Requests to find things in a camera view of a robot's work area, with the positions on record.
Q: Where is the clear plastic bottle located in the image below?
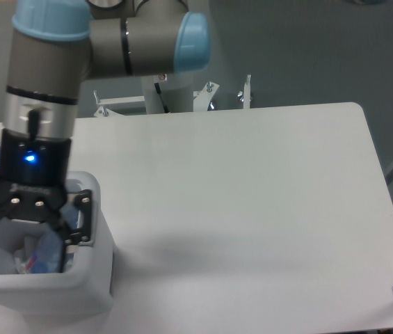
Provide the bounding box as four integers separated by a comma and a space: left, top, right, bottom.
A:
28, 203, 80, 274

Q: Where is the black cable on pedestal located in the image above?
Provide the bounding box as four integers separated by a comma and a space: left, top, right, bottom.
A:
152, 81, 170, 114

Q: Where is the white plastic trash can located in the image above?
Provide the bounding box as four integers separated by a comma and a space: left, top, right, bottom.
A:
0, 171, 116, 315

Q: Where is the white pedestal base frame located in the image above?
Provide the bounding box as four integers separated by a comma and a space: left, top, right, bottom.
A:
92, 74, 255, 118

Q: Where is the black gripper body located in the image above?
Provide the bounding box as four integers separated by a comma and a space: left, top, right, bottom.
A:
0, 129, 72, 223

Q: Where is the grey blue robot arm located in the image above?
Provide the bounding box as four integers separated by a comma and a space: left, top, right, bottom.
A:
0, 1, 210, 272

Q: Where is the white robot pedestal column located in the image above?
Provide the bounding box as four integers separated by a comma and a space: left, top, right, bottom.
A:
141, 72, 193, 114

